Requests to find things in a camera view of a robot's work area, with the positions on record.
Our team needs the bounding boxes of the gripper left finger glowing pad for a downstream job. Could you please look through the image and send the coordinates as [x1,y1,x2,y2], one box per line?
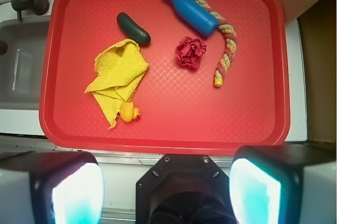
[1,151,104,223]

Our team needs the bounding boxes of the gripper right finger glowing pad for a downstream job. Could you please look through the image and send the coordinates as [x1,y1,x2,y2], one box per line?
[229,143,336,223]

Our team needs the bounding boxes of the yellow rubber duck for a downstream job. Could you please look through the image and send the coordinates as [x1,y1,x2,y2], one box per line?
[120,102,141,123]

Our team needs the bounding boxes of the grey sink basin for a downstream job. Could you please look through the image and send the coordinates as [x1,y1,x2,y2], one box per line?
[1,16,50,110]

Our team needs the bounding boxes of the red plastic tray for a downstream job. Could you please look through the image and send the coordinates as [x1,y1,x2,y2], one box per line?
[39,0,290,155]

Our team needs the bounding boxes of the yellow woven cloth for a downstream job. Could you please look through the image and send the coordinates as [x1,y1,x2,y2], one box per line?
[85,38,149,129]

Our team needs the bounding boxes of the crumpled red paper ball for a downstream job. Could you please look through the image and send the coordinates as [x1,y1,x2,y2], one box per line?
[174,36,207,69]

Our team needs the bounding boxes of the dark green cucumber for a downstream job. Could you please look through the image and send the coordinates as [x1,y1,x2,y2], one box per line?
[116,12,151,45]

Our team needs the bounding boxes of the blue plastic bottle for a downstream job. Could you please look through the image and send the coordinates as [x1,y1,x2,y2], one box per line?
[169,0,219,37]

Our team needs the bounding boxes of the multicolour braided rope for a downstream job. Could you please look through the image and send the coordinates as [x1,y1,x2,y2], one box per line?
[161,0,238,88]

